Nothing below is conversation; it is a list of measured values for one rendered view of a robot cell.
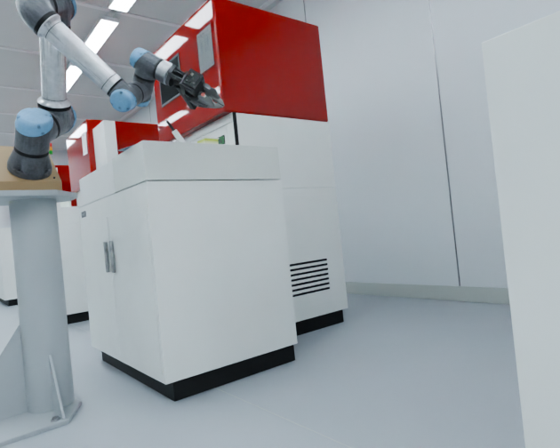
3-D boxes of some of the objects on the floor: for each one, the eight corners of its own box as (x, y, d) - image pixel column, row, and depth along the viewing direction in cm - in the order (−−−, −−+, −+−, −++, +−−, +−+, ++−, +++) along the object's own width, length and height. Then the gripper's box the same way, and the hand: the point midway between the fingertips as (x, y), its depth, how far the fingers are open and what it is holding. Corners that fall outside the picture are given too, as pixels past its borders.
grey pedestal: (-64, 469, 127) (-89, 188, 128) (-72, 428, 160) (-92, 204, 161) (112, 409, 160) (91, 187, 162) (76, 385, 194) (59, 201, 195)
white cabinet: (198, 334, 271) (185, 204, 272) (300, 361, 195) (281, 180, 197) (89, 362, 231) (75, 208, 233) (164, 409, 156) (141, 180, 157)
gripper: (162, 76, 149) (216, 106, 148) (176, 57, 151) (229, 86, 150) (166, 91, 157) (217, 119, 156) (180, 72, 159) (230, 100, 158)
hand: (220, 105), depth 156 cm, fingers closed
